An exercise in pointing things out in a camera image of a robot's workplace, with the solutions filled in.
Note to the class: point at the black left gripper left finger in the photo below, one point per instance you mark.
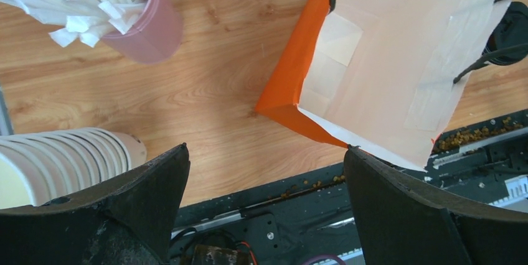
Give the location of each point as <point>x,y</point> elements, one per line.
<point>127,219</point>

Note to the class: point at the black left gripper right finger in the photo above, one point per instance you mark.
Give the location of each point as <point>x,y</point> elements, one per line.
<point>403,220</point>

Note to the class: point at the orange and white paper bag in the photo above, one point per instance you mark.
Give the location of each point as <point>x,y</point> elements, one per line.
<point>378,74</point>

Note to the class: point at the stack of white paper cups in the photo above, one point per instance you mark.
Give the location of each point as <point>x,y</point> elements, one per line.
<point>39,167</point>

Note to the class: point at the pink cup of straws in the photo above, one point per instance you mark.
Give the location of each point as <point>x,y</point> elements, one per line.
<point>146,31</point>

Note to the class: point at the stack of black lids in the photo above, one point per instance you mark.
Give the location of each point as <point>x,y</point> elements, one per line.
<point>511,31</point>

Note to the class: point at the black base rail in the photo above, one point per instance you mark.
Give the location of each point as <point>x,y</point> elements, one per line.
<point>308,219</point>

